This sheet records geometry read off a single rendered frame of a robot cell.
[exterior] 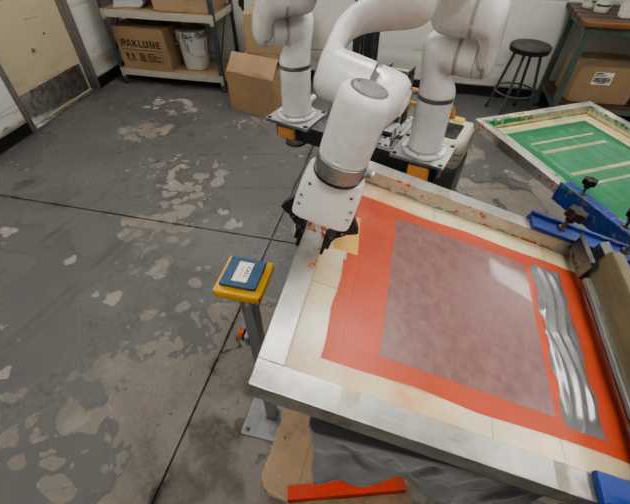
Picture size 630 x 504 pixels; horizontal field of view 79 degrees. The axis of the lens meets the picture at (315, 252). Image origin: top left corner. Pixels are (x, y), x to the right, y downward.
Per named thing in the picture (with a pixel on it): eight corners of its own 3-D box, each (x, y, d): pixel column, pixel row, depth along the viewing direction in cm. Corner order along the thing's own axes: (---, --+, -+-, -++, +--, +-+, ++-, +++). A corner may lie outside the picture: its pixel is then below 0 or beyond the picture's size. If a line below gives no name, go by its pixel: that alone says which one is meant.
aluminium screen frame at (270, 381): (244, 394, 51) (247, 383, 48) (330, 160, 90) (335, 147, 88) (774, 575, 53) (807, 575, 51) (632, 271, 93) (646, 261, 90)
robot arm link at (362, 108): (361, 46, 55) (422, 71, 55) (339, 112, 63) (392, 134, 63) (334, 85, 45) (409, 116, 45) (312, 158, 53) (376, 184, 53)
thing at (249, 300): (240, 434, 164) (187, 299, 95) (257, 386, 179) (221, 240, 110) (289, 446, 161) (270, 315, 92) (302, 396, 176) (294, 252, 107)
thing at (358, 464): (316, 487, 104) (317, 432, 74) (319, 473, 107) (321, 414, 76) (492, 534, 97) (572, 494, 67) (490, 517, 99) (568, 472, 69)
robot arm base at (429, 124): (414, 130, 119) (424, 80, 108) (453, 141, 115) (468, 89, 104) (395, 153, 110) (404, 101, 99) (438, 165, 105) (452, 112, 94)
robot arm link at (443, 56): (420, 86, 105) (433, 20, 94) (468, 96, 101) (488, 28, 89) (409, 99, 99) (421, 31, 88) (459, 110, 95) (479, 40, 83)
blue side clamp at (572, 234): (516, 243, 90) (536, 223, 85) (513, 229, 94) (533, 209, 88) (631, 285, 91) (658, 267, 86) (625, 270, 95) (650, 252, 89)
